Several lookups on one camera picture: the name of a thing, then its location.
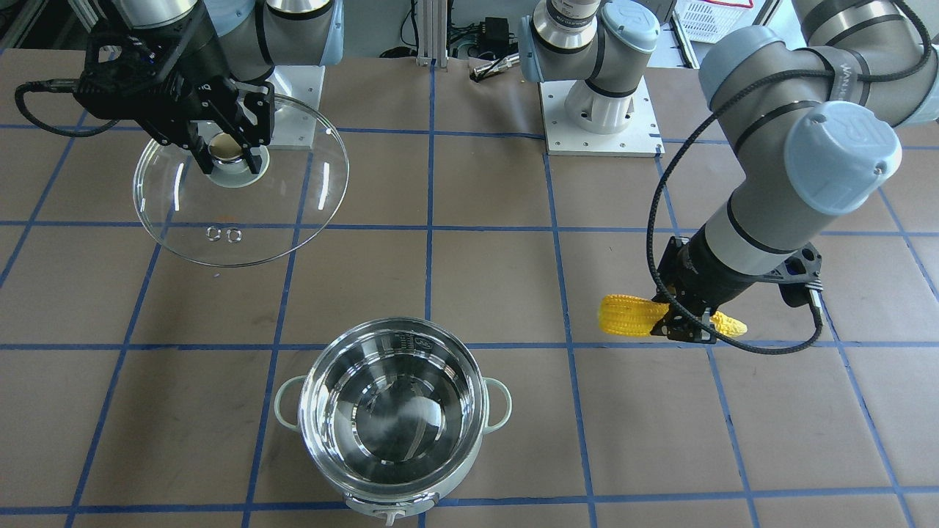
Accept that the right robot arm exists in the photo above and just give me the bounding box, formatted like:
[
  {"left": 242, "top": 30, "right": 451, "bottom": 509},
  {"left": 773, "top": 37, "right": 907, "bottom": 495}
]
[{"left": 74, "top": 1, "right": 343, "bottom": 175}]

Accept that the yellow corn cob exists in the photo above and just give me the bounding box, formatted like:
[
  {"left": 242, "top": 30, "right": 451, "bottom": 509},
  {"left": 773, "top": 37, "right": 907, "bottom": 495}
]
[{"left": 598, "top": 294, "right": 749, "bottom": 339}]

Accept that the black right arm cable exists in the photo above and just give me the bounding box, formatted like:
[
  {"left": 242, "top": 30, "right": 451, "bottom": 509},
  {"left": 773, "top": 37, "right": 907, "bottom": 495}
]
[{"left": 15, "top": 79, "right": 122, "bottom": 139}]

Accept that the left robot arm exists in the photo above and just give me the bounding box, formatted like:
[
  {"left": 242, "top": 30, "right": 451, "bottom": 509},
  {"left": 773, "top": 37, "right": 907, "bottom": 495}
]
[{"left": 598, "top": 1, "right": 937, "bottom": 345}]

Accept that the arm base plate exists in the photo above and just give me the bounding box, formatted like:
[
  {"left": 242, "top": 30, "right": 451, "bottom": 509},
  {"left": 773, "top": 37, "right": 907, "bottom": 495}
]
[
  {"left": 268, "top": 65, "right": 326, "bottom": 150},
  {"left": 539, "top": 78, "right": 665, "bottom": 157}
]

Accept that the pale green steel pot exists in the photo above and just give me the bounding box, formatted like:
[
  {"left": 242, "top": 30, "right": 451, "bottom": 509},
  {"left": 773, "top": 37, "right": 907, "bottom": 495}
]
[{"left": 272, "top": 317, "right": 514, "bottom": 526}]

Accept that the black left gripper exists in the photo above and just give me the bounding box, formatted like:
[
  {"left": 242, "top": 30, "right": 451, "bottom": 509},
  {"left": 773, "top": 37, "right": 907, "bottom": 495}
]
[{"left": 651, "top": 236, "right": 822, "bottom": 345}]

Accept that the glass pot lid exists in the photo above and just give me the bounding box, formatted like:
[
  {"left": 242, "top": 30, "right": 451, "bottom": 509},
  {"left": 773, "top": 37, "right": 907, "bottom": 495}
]
[{"left": 132, "top": 109, "right": 350, "bottom": 268}]

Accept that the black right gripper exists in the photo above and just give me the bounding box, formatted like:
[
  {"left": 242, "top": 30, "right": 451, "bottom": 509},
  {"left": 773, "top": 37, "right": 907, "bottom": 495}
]
[{"left": 73, "top": 21, "right": 275, "bottom": 176}]

